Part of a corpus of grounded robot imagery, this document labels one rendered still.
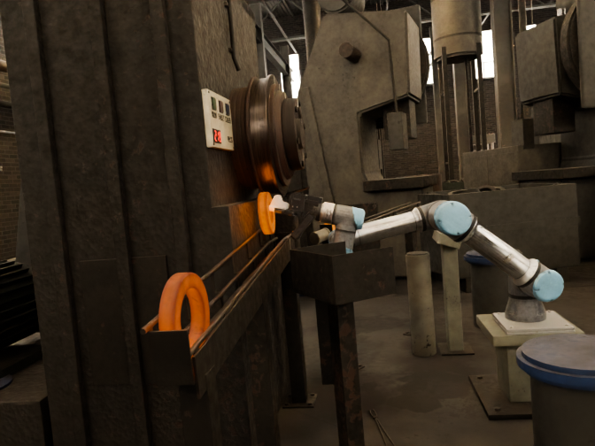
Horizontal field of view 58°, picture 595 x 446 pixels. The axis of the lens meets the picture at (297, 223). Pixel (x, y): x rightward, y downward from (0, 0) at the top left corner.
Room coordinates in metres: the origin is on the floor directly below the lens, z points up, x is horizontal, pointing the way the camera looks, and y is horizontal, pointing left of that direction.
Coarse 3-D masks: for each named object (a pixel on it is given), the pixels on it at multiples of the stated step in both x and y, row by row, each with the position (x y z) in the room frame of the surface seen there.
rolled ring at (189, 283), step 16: (176, 288) 1.02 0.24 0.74; (192, 288) 1.10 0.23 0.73; (160, 304) 1.01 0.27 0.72; (176, 304) 1.01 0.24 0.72; (192, 304) 1.14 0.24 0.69; (208, 304) 1.16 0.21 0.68; (160, 320) 0.99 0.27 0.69; (176, 320) 1.00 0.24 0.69; (192, 320) 1.14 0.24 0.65; (208, 320) 1.15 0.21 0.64; (192, 336) 1.11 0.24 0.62
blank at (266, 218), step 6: (264, 192) 1.94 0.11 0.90; (258, 198) 1.91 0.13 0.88; (264, 198) 1.90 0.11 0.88; (270, 198) 1.98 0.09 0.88; (258, 204) 1.89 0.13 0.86; (264, 204) 1.89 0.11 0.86; (258, 210) 1.88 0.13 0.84; (264, 210) 1.88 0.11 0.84; (264, 216) 1.88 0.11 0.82; (270, 216) 1.98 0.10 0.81; (264, 222) 1.88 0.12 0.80; (270, 222) 1.92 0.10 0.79; (264, 228) 1.90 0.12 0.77; (270, 228) 1.90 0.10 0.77; (264, 234) 1.93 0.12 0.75; (270, 234) 1.95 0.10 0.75
